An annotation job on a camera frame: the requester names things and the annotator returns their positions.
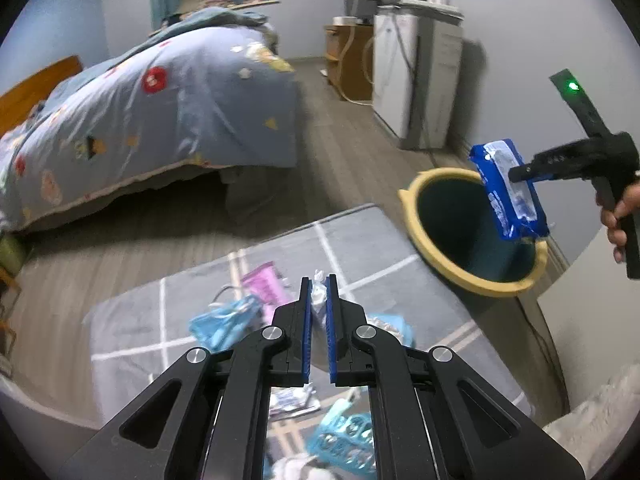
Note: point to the white floor appliance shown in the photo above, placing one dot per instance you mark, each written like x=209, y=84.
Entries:
x=435, y=85

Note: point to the light blue face mask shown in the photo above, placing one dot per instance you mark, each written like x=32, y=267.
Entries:
x=395, y=327
x=225, y=325

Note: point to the white crumpled paper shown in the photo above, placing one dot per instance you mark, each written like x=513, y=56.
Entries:
x=305, y=470

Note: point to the wooden nightstand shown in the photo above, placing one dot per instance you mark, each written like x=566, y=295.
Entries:
x=357, y=67

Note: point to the white round nightstand object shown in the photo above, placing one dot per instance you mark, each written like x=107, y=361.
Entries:
x=345, y=20

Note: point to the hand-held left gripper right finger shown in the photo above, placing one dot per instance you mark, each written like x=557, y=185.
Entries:
x=330, y=340

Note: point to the light blue plastic tray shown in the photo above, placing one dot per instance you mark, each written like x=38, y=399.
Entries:
x=345, y=440

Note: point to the green bag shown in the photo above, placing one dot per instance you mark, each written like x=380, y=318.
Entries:
x=11, y=255

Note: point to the yellow-rimmed dark blue bin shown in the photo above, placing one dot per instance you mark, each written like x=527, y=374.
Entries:
x=450, y=220

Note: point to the silver foil packet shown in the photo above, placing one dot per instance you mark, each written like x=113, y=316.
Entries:
x=292, y=402

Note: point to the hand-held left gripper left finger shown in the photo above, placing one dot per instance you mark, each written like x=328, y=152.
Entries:
x=307, y=340

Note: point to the pink packet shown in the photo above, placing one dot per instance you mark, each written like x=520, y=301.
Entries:
x=265, y=285

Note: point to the white tissue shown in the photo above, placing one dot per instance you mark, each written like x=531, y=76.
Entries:
x=318, y=305

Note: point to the white fuzzy cloth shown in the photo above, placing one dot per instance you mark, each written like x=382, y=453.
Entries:
x=600, y=420

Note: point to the blue snack packet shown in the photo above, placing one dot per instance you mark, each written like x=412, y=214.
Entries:
x=515, y=205

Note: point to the blue printed blanket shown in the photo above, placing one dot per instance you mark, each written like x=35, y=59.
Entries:
x=175, y=120

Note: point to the grey mat with white lines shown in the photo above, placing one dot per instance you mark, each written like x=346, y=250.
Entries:
x=360, y=245

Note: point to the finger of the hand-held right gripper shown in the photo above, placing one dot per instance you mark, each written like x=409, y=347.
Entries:
x=555, y=167

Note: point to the wooden headboard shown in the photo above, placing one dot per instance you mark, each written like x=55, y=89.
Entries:
x=35, y=87

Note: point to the person's right hand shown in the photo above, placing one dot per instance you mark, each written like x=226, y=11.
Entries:
x=616, y=232

